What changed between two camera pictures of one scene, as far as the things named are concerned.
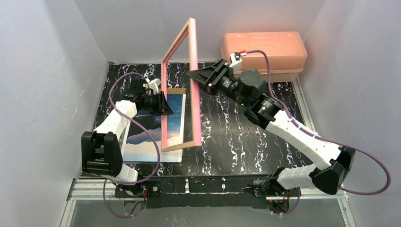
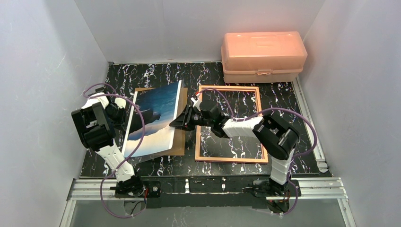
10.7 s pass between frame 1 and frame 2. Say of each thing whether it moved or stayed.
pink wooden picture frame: moved
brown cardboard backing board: moved
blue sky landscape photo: moved
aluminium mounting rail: stayed
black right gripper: moved
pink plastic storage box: stayed
